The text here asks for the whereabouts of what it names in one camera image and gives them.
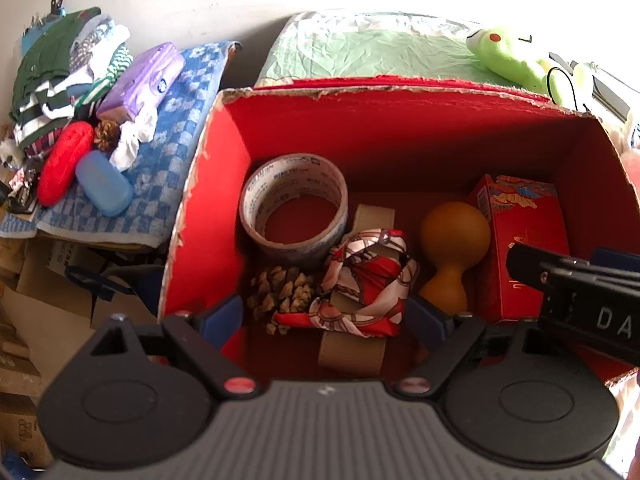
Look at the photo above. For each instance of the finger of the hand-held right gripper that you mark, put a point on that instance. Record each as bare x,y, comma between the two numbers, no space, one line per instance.
617,259
535,262

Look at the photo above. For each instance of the green frog plush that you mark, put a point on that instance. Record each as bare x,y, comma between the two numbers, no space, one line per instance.
515,62

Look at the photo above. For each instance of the blue checkered towel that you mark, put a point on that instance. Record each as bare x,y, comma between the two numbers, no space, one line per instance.
190,105

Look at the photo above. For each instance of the red white patterned scarf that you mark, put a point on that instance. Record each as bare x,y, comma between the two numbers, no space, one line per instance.
370,280

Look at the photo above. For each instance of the pile of cardboard boxes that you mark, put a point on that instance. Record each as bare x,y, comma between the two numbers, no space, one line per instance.
30,310

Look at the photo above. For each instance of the blue glasses case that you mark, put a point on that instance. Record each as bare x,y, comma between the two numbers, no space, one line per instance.
102,185

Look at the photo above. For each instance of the crumpled white tissue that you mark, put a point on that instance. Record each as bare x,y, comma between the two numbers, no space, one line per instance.
132,140

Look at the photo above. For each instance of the pile of folded clothes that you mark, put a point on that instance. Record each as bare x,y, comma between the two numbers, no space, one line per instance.
50,80

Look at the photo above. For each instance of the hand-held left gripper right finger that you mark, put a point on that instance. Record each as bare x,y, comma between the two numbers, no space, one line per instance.
430,322

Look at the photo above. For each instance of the small red patterned box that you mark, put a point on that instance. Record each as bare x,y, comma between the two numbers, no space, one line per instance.
530,225

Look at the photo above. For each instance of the brown wooden gourd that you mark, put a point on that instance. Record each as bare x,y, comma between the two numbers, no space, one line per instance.
452,232

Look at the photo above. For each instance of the purple tissue pack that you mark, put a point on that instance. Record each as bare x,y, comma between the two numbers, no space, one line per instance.
145,80

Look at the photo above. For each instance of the printed packing tape roll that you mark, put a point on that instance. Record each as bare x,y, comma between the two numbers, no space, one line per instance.
260,195

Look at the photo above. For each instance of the large pine cone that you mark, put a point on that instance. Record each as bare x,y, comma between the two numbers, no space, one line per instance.
280,290

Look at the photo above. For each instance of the red glasses case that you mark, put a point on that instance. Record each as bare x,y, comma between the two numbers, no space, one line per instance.
62,165

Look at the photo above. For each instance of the beige belt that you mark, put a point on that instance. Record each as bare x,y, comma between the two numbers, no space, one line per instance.
350,355

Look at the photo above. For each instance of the green crinkled sheet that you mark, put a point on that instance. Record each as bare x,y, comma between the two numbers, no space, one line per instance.
375,45

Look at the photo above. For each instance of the red cardboard box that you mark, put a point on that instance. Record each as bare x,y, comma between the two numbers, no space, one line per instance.
400,145

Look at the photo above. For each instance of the black clips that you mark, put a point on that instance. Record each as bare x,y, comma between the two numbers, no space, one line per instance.
59,6

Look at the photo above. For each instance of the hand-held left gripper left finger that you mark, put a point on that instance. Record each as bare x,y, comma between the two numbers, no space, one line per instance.
227,316

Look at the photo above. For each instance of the small pine cone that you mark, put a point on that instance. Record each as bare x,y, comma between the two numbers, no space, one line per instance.
106,135

